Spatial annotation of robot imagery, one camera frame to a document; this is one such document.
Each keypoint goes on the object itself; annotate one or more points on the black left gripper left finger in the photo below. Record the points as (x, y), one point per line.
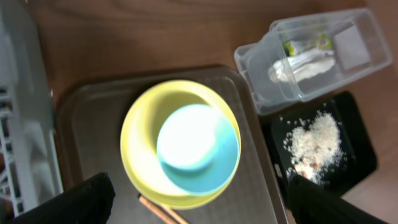
(88, 202)

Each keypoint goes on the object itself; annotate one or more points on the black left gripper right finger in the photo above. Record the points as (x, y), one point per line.
(309, 203)

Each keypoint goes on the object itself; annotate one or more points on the rice and nut scraps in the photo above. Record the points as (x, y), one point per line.
(310, 143)

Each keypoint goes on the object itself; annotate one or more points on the yellow plastic plate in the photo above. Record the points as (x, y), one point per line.
(139, 134)

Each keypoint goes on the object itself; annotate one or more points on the light blue plastic bowl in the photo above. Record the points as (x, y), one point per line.
(198, 149)

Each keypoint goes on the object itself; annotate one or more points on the white paper napkin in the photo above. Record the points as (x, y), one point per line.
(303, 66)

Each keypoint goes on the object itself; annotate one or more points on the green silver snack wrapper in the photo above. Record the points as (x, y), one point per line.
(320, 41)

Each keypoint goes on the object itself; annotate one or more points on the grey plastic dishwasher rack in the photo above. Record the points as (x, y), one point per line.
(32, 174)

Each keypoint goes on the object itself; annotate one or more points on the clear plastic waste bin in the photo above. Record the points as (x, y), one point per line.
(358, 43)

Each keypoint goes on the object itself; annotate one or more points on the black plastic tray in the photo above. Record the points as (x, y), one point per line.
(358, 158)

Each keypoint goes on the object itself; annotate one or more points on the brown plastic serving tray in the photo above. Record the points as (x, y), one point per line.
(89, 120)

